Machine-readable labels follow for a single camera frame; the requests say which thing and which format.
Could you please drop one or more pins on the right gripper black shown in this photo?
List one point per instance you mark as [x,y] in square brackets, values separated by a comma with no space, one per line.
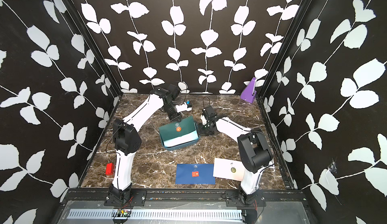
[203,133]

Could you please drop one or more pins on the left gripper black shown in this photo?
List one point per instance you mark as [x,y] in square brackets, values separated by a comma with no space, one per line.
[176,118]

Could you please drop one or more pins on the dark green envelope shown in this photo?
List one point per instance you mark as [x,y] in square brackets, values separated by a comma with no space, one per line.
[176,129]

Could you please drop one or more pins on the teal plastic storage box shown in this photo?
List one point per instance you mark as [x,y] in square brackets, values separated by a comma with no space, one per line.
[179,146]

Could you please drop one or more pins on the dark blue envelope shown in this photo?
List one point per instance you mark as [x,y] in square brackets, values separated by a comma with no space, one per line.
[195,174]

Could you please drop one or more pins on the pale pink envelope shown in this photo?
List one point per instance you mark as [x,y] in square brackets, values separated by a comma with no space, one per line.
[228,169]

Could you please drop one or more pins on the light blue envelope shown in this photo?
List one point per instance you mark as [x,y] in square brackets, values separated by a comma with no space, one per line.
[181,139]

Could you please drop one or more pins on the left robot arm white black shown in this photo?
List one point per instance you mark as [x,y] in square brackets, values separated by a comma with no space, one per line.
[127,140]

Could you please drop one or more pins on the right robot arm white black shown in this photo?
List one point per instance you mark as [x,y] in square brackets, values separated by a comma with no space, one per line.
[255,153]

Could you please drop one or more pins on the small red box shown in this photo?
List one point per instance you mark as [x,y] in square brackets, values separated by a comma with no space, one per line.
[109,170]

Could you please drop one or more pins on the purple plastic stand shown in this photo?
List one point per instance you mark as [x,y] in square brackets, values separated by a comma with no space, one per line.
[249,93]

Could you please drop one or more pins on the small electronics board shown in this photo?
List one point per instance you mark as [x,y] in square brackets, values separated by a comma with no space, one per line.
[121,214]

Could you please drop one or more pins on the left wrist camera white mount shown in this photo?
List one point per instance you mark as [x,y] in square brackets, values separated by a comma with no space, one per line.
[186,106]

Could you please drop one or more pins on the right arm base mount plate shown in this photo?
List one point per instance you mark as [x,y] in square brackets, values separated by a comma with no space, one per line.
[237,198]

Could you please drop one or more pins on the white perforated rail strip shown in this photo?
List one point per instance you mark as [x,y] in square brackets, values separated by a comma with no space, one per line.
[159,214]

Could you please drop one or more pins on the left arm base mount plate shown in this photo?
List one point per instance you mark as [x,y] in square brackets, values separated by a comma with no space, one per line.
[134,197]

